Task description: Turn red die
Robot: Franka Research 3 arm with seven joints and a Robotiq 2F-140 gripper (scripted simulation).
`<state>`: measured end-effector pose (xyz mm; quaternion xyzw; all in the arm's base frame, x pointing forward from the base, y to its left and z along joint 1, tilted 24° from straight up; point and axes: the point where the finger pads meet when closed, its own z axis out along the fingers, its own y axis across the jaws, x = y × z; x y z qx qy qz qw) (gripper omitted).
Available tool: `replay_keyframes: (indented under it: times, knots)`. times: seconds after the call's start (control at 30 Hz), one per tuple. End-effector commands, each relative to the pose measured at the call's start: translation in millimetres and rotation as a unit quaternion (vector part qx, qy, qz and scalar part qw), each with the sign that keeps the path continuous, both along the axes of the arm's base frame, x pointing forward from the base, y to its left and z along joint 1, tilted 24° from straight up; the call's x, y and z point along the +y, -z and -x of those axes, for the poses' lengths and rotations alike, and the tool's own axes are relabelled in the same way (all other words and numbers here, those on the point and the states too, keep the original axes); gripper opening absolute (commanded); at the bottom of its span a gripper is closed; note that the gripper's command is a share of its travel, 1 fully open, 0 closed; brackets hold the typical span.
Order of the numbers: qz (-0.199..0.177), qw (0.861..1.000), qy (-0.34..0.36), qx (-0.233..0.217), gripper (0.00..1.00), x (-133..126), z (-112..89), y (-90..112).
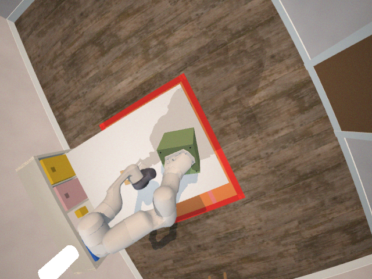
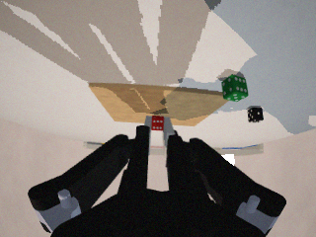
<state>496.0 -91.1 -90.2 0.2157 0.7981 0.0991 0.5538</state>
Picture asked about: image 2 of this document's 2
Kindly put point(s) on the red die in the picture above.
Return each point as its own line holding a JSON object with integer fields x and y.
{"x": 157, "y": 123}

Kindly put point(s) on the tan square mat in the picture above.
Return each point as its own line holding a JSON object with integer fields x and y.
{"x": 133, "y": 102}

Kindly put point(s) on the black die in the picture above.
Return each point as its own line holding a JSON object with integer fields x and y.
{"x": 255, "y": 115}

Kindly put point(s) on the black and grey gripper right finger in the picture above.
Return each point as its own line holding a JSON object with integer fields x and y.
{"x": 204, "y": 171}

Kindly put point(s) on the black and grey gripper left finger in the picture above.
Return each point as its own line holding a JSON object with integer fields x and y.
{"x": 64, "y": 197}

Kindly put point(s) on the green die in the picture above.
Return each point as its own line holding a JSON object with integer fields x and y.
{"x": 234, "y": 88}

